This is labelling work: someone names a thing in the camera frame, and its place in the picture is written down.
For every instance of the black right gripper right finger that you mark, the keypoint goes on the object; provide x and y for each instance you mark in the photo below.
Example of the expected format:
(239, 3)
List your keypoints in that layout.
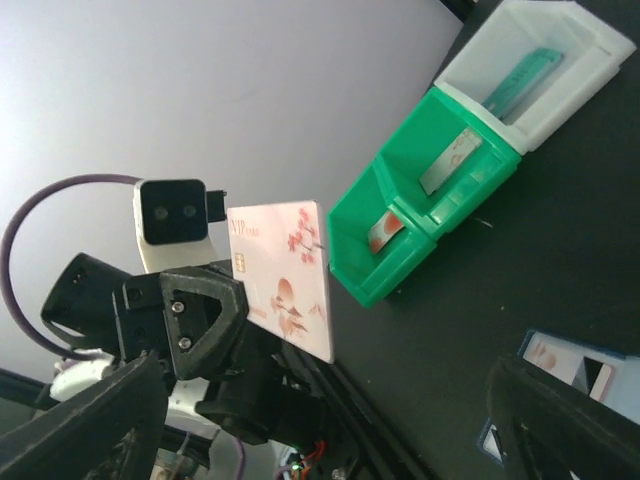
(549, 430)

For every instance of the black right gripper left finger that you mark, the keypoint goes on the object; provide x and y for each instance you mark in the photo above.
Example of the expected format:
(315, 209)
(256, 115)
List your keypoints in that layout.
(110, 430)

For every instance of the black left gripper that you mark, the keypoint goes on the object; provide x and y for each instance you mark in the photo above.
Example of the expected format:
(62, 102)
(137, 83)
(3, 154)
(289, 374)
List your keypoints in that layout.
(195, 319)

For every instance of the white card black stripe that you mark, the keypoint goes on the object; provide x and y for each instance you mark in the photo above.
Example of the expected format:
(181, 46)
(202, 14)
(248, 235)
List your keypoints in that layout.
(593, 378)

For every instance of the navy blue card holder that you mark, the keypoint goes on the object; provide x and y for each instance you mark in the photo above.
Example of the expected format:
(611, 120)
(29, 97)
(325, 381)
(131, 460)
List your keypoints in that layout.
(560, 358)

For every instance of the pink blossom card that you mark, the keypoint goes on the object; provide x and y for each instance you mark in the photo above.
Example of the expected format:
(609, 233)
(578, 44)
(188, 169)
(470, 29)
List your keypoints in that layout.
(278, 252)

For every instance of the white red card in bin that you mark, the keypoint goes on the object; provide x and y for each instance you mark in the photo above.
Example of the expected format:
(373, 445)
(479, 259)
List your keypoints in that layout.
(383, 231)

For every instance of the teal VIP card in bin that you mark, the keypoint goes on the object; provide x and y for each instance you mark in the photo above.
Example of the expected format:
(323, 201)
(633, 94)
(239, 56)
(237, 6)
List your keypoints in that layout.
(523, 79)

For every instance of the green end storage bin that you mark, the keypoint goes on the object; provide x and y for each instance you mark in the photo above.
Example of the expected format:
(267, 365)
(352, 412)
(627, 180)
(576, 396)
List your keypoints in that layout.
(366, 276)

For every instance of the green middle storage bin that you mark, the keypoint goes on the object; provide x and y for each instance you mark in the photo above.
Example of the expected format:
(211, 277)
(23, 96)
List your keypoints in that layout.
(428, 130)

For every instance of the white storage bin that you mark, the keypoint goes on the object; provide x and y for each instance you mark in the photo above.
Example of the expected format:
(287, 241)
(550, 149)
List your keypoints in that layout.
(593, 54)

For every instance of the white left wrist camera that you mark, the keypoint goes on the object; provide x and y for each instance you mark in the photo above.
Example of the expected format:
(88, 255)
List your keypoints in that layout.
(172, 219)

